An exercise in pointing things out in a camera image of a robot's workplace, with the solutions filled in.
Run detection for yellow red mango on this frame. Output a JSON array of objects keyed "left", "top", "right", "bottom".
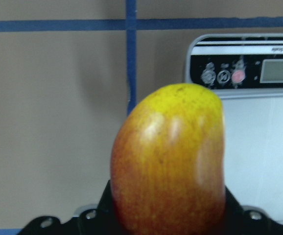
[{"left": 111, "top": 83, "right": 225, "bottom": 235}]

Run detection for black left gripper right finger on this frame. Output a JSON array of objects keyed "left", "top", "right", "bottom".
[{"left": 223, "top": 188, "right": 283, "bottom": 235}]

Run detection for blue tape strip bottom left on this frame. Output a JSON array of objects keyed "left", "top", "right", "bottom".
[{"left": 0, "top": 229, "right": 20, "bottom": 235}]

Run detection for white digital kitchen scale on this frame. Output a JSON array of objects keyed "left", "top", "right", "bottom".
[{"left": 76, "top": 33, "right": 283, "bottom": 225}]

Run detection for horizontal blue tape strip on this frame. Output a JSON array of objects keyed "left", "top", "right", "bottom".
[{"left": 0, "top": 16, "right": 283, "bottom": 32}]

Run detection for long blue tape strip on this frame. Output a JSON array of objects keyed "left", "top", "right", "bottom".
[{"left": 125, "top": 0, "right": 137, "bottom": 115}]

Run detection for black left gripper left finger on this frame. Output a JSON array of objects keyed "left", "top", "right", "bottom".
[{"left": 18, "top": 181, "right": 122, "bottom": 235}]

